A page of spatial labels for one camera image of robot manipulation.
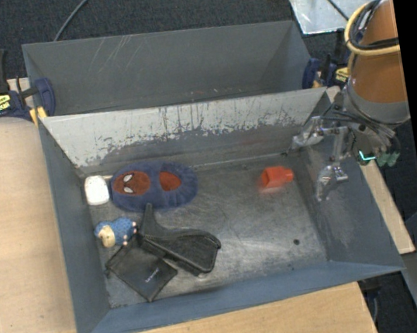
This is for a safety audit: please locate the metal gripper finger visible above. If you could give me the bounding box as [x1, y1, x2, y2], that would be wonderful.
[287, 113, 338, 151]
[311, 161, 353, 204]

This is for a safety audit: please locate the red block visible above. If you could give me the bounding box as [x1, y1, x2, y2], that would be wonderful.
[257, 163, 297, 194]

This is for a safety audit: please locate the grey metal bin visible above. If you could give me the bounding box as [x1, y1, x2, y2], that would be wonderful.
[20, 0, 411, 333]

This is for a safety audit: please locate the blue slipper with red face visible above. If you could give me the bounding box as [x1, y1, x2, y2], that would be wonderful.
[106, 154, 202, 218]

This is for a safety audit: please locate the black cloth pouch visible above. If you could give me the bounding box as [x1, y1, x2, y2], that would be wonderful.
[98, 228, 183, 310]

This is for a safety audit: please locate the blue toy sheep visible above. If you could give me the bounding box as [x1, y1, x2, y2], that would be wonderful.
[91, 214, 142, 252]

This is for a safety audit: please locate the white rounded box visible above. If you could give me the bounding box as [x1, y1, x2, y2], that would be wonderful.
[82, 173, 112, 208]

